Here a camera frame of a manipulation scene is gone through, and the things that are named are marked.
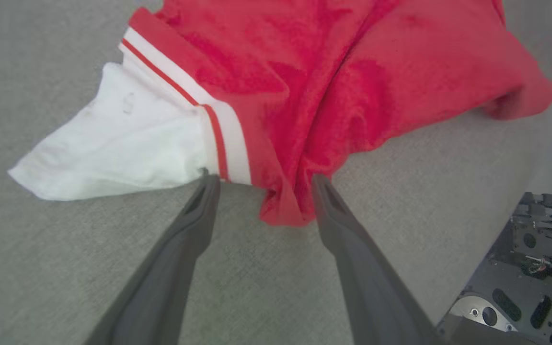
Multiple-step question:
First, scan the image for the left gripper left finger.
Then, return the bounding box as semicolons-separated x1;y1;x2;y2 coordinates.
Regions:
84;174;222;345

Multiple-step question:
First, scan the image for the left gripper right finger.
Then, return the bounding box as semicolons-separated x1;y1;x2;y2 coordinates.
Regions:
311;174;443;345

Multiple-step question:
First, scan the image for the red and white shirt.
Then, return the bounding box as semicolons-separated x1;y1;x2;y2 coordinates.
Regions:
8;0;552;227

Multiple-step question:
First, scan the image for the grey fabric sofa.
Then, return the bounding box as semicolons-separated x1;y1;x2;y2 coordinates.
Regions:
0;0;552;345

